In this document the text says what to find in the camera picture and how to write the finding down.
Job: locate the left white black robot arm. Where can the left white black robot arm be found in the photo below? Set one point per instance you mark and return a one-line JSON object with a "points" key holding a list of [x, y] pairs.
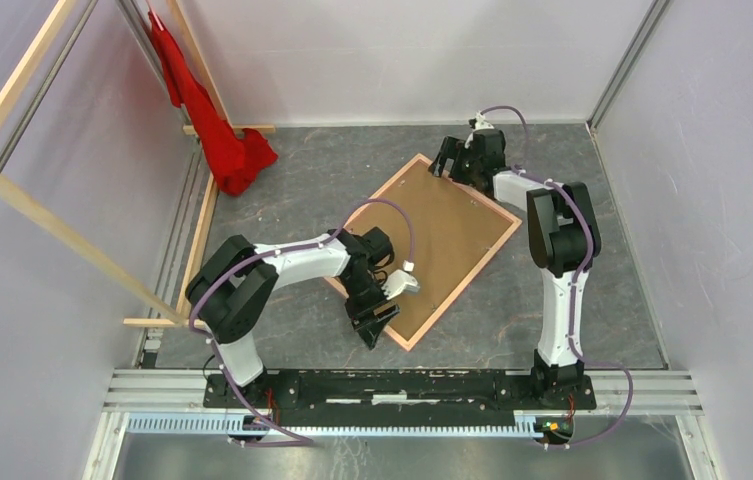
{"points": [[230, 291]]}

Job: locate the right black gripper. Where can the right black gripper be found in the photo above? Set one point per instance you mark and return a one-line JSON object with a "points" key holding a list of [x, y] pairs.
{"points": [[450, 149]]}

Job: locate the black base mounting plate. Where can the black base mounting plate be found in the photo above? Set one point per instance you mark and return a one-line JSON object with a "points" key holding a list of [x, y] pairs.
{"points": [[395, 398]]}

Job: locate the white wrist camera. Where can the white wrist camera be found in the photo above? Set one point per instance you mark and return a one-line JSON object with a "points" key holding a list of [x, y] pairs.
{"points": [[401, 281], [477, 124]]}

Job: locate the brown cardboard backing board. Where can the brown cardboard backing board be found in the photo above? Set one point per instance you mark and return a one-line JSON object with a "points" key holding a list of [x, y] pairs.
{"points": [[449, 238]]}

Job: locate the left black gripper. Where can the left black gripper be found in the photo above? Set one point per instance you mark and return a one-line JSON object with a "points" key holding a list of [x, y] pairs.
{"points": [[367, 325]]}

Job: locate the red cloth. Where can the red cloth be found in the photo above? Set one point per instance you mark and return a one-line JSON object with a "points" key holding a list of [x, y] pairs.
{"points": [[234, 160]]}

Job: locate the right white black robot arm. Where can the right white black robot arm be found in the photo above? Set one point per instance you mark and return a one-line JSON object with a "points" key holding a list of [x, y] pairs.
{"points": [[563, 241]]}

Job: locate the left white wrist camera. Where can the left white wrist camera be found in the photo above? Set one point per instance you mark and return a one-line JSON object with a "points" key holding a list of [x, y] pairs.
{"points": [[401, 281]]}

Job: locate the wooden rack frame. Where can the wooden rack frame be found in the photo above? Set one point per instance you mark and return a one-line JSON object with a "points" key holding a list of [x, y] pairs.
{"points": [[99, 145]]}

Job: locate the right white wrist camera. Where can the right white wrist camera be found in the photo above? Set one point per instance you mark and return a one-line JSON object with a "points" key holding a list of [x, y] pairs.
{"points": [[477, 124]]}

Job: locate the pink wooden picture frame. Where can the pink wooden picture frame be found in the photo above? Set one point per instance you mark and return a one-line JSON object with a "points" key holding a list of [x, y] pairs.
{"points": [[462, 278]]}

